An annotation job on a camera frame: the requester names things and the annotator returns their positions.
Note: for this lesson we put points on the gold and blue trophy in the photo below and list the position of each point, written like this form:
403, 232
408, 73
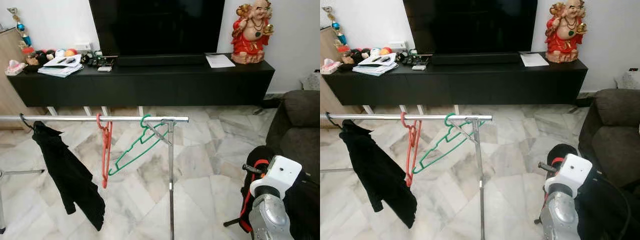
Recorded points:
337, 31
22, 32

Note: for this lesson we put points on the side table with lace cloth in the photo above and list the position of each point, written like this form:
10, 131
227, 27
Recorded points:
627, 80
311, 81

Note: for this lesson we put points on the stack of papers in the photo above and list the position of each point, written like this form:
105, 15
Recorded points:
375, 66
60, 67

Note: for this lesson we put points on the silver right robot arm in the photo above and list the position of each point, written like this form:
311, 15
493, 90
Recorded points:
560, 217
270, 217

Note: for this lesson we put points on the pink tissue box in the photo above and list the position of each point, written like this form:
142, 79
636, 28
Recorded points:
330, 67
15, 69

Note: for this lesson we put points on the light wooden cabinet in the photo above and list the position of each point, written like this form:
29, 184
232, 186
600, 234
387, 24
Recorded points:
322, 42
5, 45

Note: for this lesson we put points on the green plastic hanger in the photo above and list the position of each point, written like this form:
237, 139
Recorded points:
421, 166
116, 167

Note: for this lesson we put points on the black soundbar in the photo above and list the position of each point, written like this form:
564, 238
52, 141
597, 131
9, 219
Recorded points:
160, 60
475, 58

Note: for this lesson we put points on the orange ball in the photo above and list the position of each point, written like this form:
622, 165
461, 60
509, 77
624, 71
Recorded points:
386, 51
71, 52

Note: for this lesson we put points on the black garment with red trim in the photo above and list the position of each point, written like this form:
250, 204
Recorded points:
610, 215
307, 210

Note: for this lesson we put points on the black flat television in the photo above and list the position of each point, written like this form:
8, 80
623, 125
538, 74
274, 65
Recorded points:
470, 25
155, 27

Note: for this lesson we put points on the black television console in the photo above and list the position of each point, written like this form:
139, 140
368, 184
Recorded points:
150, 87
465, 86

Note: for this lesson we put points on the dark brown sofa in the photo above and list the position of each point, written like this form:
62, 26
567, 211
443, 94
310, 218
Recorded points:
615, 130
300, 130

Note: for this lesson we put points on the black hanger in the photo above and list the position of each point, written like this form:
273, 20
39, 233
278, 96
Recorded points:
24, 122
330, 121

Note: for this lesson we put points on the black folding chair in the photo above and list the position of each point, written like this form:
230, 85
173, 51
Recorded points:
538, 220
231, 222

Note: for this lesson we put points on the black printed t-shirt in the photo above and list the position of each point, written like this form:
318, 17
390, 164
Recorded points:
70, 175
380, 172

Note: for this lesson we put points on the red laughing Buddha statue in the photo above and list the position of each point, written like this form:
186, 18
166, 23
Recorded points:
252, 35
565, 34

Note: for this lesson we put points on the red-lidded jar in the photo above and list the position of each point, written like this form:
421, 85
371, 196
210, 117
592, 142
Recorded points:
29, 57
343, 56

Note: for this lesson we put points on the white wall socket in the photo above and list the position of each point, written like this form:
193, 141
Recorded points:
397, 45
83, 46

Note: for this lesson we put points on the red plastic hanger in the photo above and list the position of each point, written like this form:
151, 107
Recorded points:
104, 177
409, 175

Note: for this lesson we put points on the white remote control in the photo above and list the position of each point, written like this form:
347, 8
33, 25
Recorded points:
418, 67
104, 69

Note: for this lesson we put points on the silver metal clothes rack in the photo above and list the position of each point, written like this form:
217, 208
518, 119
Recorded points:
375, 117
75, 119

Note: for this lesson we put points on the white paper sheet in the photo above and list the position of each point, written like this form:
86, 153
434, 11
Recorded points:
534, 59
220, 61

